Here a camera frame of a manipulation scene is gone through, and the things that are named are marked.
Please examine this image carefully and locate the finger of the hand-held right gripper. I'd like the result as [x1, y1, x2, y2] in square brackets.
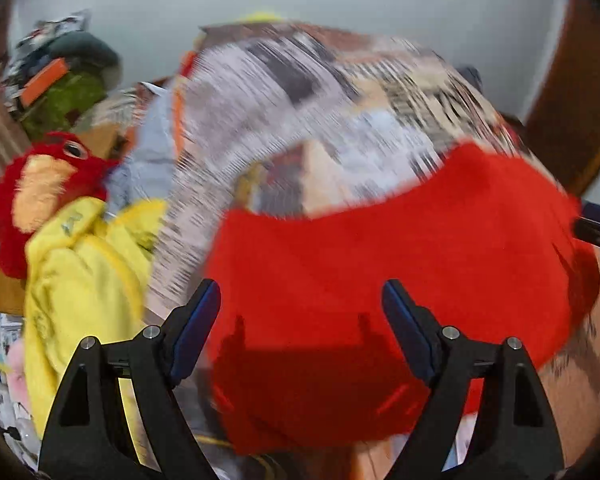
[572, 200, 600, 273]

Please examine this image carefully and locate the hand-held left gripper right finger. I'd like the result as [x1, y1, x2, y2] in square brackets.
[381, 279, 566, 480]

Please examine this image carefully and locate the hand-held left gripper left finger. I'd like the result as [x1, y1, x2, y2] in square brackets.
[37, 279, 222, 480]

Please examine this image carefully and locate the red zip jacket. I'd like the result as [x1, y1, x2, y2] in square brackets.
[202, 142, 600, 457]

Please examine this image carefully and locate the yellow garment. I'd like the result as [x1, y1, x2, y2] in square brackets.
[24, 197, 170, 466]

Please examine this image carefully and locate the wooden wardrobe with white door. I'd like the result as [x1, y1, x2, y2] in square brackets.
[525, 0, 600, 197]

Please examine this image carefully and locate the pale blue cloth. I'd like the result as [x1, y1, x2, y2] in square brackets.
[107, 85, 188, 216]

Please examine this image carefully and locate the brown cardboard box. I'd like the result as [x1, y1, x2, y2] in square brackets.
[0, 265, 30, 317]

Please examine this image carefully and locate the pile of papers and toys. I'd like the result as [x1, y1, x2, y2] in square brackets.
[0, 310, 43, 461]

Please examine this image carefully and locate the grey bag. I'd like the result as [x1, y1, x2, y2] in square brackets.
[454, 65, 485, 93]

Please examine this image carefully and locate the red plush toy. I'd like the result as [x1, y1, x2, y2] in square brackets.
[0, 131, 122, 281]

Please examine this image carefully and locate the printed blanket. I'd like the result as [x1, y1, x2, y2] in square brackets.
[107, 20, 600, 480]

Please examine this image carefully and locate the orange box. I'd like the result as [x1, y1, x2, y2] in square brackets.
[19, 57, 70, 107]

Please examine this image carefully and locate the dark grey garment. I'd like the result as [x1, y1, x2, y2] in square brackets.
[45, 32, 125, 87]

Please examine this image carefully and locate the yellow round object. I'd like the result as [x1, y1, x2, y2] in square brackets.
[239, 9, 282, 24]

